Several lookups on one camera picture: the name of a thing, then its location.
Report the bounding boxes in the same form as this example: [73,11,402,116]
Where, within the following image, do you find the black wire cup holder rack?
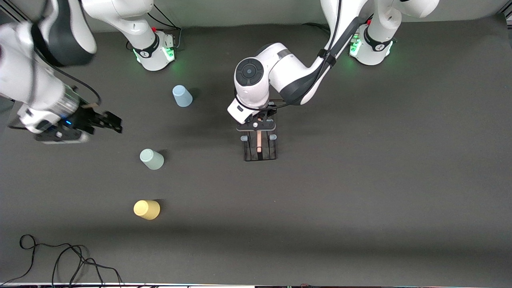
[240,116,278,162]

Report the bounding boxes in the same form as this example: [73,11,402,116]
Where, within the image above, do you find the pale green plastic cup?
[140,148,165,170]

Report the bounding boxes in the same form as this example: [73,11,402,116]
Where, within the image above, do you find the yellow plastic cup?
[133,200,161,220]

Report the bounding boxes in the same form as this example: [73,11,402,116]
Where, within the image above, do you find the light blue plastic cup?
[172,85,193,108]

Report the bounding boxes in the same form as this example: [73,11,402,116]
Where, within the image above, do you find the dark grey table mat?
[0,14,512,286]

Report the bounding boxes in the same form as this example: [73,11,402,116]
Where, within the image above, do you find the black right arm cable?
[32,40,101,106]

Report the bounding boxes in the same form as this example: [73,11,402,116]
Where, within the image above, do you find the black right arm base cables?
[127,2,182,52]

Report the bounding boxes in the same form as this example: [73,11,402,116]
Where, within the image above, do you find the black arm base cables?
[304,22,332,34]
[127,2,182,52]

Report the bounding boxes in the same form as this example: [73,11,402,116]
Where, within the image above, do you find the black left arm base cables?
[304,22,332,34]

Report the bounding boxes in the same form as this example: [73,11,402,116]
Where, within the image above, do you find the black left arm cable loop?
[234,0,360,112]

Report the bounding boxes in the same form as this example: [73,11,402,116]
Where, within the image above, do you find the thin black loose cable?
[0,234,122,287]

